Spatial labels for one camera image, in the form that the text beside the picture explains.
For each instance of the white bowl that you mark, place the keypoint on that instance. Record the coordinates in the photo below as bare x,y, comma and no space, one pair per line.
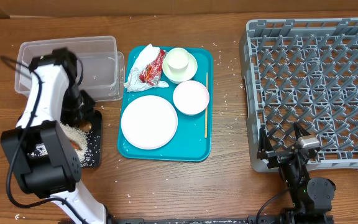
189,97

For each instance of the clear plastic bin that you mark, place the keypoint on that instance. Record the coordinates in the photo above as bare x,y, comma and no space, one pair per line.
101,67

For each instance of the pile of white rice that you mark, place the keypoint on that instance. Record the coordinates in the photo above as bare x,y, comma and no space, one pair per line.
90,143

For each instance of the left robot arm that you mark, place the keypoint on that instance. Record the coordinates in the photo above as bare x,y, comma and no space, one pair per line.
43,164

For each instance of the crumpled white napkin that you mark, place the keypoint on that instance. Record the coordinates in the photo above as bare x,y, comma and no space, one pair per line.
146,56

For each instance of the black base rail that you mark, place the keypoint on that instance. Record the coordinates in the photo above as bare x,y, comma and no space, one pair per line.
191,221

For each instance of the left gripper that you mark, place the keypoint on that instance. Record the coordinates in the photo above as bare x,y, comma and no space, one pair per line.
86,114

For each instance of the wooden chopstick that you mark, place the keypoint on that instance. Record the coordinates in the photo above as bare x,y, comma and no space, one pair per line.
206,109

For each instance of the teal serving tray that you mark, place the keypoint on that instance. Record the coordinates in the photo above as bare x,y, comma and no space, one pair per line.
192,140

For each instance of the white cup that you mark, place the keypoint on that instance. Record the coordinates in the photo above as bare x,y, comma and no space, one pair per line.
178,59

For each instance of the white saucer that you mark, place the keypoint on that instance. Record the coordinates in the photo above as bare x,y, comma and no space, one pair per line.
178,77

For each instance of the red snack wrapper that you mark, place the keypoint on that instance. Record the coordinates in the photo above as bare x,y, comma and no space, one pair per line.
151,74

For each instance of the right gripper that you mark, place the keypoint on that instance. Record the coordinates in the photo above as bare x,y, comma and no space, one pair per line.
266,152

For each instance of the grey dishwasher rack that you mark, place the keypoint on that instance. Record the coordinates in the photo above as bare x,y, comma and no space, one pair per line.
304,71

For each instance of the large white plate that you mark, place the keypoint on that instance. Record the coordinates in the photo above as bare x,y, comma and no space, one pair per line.
149,122

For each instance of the black plastic tray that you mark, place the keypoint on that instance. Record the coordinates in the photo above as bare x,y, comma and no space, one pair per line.
97,125

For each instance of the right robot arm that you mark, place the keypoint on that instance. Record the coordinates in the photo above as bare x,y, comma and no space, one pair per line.
311,197

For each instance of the orange carrot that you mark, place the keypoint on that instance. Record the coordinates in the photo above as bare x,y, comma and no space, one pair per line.
75,146

